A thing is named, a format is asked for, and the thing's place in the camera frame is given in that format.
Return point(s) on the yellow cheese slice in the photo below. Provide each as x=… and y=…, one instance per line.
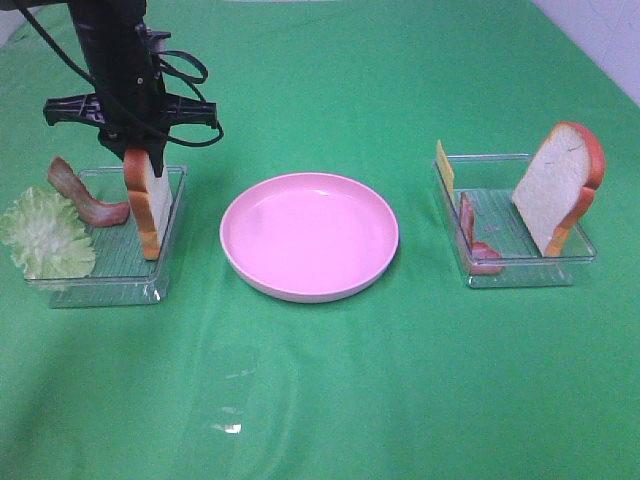
x=446, y=173

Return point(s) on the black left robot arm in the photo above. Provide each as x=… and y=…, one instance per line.
x=101, y=25

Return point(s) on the clear plastic tray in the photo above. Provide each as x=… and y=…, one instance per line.
x=488, y=181
x=121, y=275

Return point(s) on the brown bacon strip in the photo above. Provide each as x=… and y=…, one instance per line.
x=90, y=210

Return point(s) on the toast bread slice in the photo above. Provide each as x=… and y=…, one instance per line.
x=559, y=185
x=150, y=199

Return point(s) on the green tablecloth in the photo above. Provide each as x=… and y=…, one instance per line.
x=417, y=377

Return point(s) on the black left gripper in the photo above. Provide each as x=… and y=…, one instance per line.
x=137, y=97

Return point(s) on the right clear plastic tray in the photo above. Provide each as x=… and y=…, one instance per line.
x=488, y=181

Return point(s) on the left clear plastic tray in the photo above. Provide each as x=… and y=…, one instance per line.
x=121, y=275

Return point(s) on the red bacon strip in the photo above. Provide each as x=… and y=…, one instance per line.
x=479, y=250

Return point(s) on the clear tape strip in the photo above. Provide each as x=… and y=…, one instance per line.
x=225, y=380

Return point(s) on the pink round plate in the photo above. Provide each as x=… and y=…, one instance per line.
x=309, y=237

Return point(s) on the green lettuce leaf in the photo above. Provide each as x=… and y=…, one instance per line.
x=46, y=237

